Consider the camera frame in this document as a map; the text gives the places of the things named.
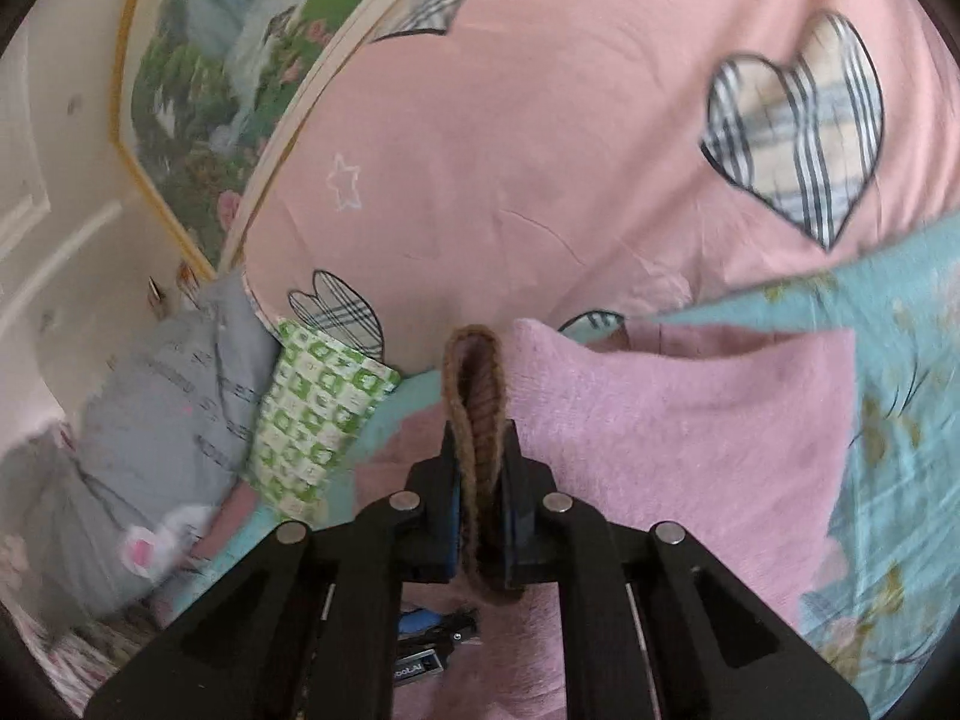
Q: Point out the gold framed landscape picture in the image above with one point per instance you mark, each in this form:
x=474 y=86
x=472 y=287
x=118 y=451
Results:
x=217 y=67

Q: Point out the floral patterned cloth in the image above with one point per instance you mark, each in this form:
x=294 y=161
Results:
x=67 y=645

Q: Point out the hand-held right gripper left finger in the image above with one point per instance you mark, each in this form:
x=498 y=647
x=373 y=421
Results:
x=448 y=532

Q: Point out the green checked pillow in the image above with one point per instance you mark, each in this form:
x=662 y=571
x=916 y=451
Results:
x=315 y=420

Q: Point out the mauve fuzzy sweater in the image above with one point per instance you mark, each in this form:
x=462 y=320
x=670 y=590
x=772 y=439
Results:
x=675 y=427

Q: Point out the grey printed pillow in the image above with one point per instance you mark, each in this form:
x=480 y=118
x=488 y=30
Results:
x=150 y=427

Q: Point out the teal floral blanket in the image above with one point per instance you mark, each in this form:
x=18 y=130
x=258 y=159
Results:
x=900 y=420

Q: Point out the pink duvet with plaid hearts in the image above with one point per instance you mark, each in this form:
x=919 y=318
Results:
x=540 y=165

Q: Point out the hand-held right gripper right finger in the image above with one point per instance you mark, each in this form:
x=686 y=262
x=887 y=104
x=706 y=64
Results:
x=513 y=532

